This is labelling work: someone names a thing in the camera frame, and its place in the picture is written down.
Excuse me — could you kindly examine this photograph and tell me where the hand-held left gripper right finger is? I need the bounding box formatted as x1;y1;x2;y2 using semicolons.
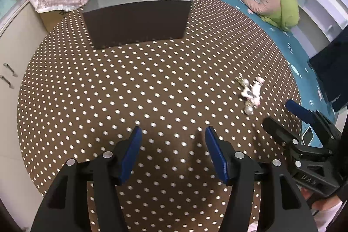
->
204;126;318;232

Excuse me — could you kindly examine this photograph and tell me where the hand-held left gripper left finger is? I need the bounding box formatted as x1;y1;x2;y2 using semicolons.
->
30;126;143;232

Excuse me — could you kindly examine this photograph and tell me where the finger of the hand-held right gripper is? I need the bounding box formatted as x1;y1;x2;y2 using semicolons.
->
285;100;343;146
262;117;302;148

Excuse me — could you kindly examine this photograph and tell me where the white flower charm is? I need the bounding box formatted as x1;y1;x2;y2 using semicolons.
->
241;77;265;107

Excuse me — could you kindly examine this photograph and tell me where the grey metal box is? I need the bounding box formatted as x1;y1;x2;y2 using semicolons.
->
82;0;191;50

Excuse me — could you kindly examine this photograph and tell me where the person's right hand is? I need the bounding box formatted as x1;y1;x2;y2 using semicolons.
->
301;187;343;232

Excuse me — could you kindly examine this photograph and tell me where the white phone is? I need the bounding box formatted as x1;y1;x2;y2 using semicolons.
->
302;127;316;146

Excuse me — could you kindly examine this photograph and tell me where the dark cloth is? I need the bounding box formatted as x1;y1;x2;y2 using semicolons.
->
308;28;348;113

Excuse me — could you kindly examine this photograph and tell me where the brown polka-dot tablecloth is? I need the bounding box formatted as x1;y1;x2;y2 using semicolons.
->
16;0;303;232

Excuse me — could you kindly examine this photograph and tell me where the blue printed bed sheet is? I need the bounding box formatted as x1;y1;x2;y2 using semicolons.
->
185;0;341;140

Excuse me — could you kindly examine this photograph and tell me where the green blanket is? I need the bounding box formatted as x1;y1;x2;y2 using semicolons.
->
261;0;300;31

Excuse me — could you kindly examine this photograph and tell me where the cardboard box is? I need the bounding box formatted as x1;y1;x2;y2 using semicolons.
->
38;8;66;33

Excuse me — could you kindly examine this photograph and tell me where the cream cabinet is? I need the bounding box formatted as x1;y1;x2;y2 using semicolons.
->
0;0;50;118

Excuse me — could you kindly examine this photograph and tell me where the metal cabinet handle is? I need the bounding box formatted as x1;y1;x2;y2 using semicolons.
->
3;63;17;77
0;74;15;89

